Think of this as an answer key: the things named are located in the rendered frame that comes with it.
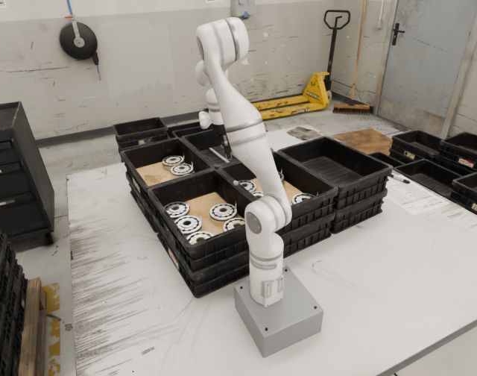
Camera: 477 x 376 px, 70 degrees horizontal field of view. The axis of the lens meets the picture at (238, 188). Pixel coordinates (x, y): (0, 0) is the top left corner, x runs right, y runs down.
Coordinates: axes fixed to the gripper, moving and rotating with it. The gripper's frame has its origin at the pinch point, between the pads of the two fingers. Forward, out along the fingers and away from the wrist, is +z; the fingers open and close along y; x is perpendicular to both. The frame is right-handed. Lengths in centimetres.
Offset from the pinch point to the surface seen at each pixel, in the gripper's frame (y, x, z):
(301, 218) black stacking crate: -25.8, -20.8, 17.0
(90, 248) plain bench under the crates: -12, 61, 24
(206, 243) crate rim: -39.8, 12.1, 2.7
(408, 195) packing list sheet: -1, -79, 45
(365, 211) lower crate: -16, -51, 33
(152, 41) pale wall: 316, 57, 52
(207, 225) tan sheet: -20.7, 12.8, 15.8
